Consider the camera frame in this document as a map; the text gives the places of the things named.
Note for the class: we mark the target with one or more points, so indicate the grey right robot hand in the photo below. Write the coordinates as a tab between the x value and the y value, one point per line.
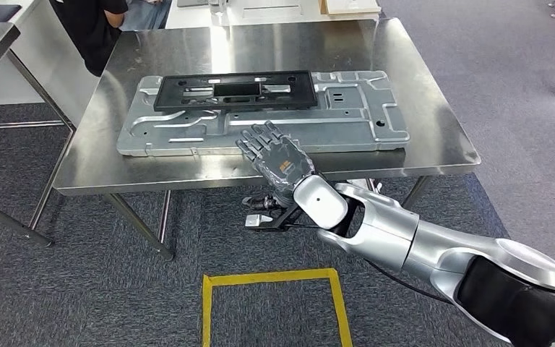
282	163

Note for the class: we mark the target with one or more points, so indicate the black plastic panel part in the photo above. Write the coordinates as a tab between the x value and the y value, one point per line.
165	98

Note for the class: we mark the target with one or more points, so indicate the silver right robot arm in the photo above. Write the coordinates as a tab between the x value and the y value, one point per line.
387	234

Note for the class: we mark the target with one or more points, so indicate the stainless steel workbench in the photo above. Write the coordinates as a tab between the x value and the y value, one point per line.
426	120

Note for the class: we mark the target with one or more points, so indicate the stamped grey metal plate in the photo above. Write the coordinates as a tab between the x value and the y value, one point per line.
354	120

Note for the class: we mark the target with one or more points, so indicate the yellow floor tape square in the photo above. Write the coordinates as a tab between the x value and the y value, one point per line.
268	277

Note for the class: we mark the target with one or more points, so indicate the white table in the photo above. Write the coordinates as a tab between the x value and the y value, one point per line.
306	21

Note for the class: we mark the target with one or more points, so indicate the grey laptop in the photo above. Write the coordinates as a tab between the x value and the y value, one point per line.
191	3

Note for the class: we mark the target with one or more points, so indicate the person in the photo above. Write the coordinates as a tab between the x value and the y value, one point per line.
86	33

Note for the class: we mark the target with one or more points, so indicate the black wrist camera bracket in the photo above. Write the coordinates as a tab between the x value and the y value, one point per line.
282	221

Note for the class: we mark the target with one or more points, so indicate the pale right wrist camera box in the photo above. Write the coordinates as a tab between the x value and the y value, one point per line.
256	220

